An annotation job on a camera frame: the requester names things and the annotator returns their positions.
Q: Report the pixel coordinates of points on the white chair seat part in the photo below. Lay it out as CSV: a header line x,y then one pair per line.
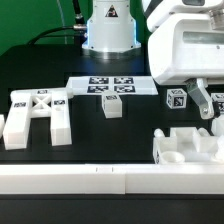
x,y
187,145

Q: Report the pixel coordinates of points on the white front rail barrier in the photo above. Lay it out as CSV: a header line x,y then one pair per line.
x,y
112,179

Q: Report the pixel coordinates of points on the white chair back frame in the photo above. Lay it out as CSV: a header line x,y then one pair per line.
x,y
28,104

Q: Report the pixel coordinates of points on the white part left edge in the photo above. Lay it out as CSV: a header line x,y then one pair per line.
x,y
2,123

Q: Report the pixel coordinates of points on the white tagged small block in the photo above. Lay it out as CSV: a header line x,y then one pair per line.
x,y
176,98

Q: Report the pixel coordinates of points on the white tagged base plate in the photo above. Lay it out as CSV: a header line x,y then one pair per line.
x,y
123,85

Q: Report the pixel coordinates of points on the white tagged right block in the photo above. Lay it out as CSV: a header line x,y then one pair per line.
x,y
219,99

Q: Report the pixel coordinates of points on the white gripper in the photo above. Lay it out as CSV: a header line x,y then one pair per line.
x,y
186,48

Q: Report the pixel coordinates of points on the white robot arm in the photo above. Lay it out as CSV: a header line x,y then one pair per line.
x,y
111,30

